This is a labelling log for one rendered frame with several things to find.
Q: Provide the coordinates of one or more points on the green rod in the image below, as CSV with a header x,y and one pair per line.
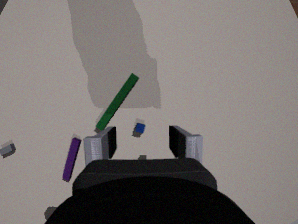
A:
x,y
119,98

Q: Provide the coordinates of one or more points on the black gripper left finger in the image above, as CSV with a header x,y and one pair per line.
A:
x,y
101,146

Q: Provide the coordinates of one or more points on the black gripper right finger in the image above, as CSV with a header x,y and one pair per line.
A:
x,y
185,145

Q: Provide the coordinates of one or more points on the small blue cube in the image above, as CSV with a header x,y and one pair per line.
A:
x,y
140,128

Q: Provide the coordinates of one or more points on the grey rectangular block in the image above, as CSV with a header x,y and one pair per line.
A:
x,y
7,149

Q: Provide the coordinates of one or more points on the purple rod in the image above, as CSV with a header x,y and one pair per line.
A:
x,y
72,155

